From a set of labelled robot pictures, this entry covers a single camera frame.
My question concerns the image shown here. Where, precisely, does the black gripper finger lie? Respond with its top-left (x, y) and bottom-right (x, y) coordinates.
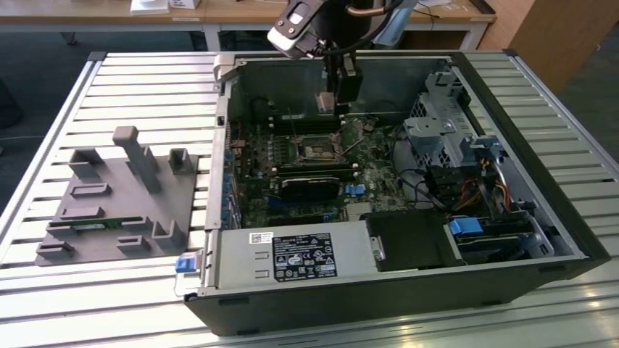
top-left (322, 46), bottom-right (339, 95)
top-left (333, 53), bottom-right (365, 117)

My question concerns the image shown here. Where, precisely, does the silver square CPU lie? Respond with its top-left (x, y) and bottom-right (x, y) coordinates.
top-left (315, 91), bottom-right (337, 112)

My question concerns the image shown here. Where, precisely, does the metal socket cover frame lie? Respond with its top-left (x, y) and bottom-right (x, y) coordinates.
top-left (337, 116), bottom-right (378, 156)

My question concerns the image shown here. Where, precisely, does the RAM slot with white latches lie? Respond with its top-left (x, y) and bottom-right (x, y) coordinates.
top-left (269, 115), bottom-right (346, 123)
top-left (270, 123), bottom-right (346, 131)

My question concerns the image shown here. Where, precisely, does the RAM slot with black latches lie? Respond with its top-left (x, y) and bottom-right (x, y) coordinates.
top-left (270, 128), bottom-right (343, 134)
top-left (270, 121), bottom-right (343, 127)

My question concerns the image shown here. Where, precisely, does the CPU socket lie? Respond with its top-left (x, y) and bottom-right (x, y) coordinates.
top-left (291, 133), bottom-right (349, 165)

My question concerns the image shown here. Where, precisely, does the black expansion slot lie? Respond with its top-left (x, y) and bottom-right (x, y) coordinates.
top-left (267, 214), bottom-right (335, 228)

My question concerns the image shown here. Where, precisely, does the green motherboard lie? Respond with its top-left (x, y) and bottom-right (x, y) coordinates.
top-left (225, 115), bottom-right (425, 231)

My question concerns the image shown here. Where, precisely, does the wooden desk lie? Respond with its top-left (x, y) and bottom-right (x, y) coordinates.
top-left (0, 0), bottom-right (498, 51)

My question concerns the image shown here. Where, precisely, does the silver finned heatsink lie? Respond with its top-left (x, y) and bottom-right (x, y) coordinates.
top-left (347, 202), bottom-right (378, 221)

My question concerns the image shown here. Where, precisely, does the wooden cabinet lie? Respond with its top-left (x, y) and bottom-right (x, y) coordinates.
top-left (478, 0), bottom-right (619, 96)

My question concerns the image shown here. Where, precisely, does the hard disk in blue carrier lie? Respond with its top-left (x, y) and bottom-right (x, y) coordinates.
top-left (447, 215), bottom-right (533, 265)

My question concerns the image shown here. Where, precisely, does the silver power supply unit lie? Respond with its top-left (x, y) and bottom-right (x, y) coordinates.
top-left (202, 221), bottom-right (389, 295)

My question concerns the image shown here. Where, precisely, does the grey plastic parts rack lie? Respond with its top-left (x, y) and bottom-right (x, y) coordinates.
top-left (36, 125), bottom-right (203, 268)

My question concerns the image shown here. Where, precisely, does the blue case latch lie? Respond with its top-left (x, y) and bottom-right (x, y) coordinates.
top-left (174, 254), bottom-right (201, 276)

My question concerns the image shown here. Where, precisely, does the green RAM stick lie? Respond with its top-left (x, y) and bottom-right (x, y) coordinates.
top-left (70, 216), bottom-right (146, 231)

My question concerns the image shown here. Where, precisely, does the black open PC case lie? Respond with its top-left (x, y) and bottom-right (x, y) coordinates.
top-left (182, 49), bottom-right (611, 336)

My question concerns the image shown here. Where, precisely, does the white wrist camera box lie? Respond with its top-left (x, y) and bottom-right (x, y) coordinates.
top-left (266, 0), bottom-right (325, 59)

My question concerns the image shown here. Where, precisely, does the grey plastic bay bracket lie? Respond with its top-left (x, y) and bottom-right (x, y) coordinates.
top-left (459, 134), bottom-right (510, 170)
top-left (425, 70), bottom-right (469, 97)

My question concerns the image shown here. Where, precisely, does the grey plastic case handle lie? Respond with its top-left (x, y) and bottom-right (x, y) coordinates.
top-left (211, 53), bottom-right (243, 83)

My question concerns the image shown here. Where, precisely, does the yellow red wire bundle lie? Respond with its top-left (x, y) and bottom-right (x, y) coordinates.
top-left (454, 179), bottom-right (515, 213)

